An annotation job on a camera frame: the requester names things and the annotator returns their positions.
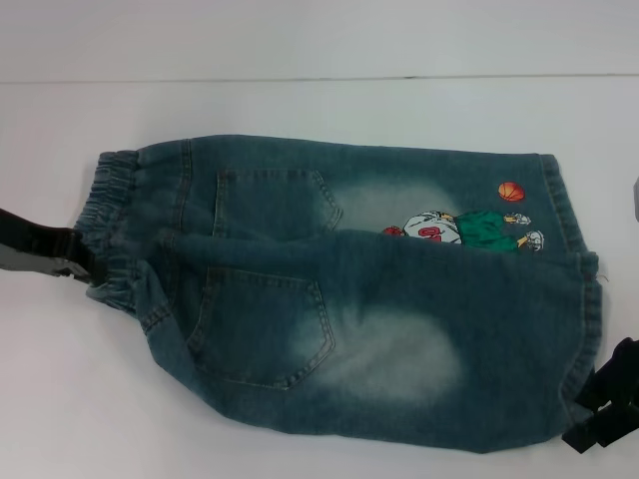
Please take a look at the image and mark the blue denim shorts with cartoon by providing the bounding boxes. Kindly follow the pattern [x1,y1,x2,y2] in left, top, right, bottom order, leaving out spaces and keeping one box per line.
[74,132,603,456]

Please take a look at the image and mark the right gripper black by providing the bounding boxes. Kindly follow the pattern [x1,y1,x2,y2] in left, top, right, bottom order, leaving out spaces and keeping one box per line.
[561,336,639,456]

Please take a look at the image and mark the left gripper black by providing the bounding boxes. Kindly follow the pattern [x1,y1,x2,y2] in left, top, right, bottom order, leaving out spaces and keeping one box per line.
[0,207,108,289]

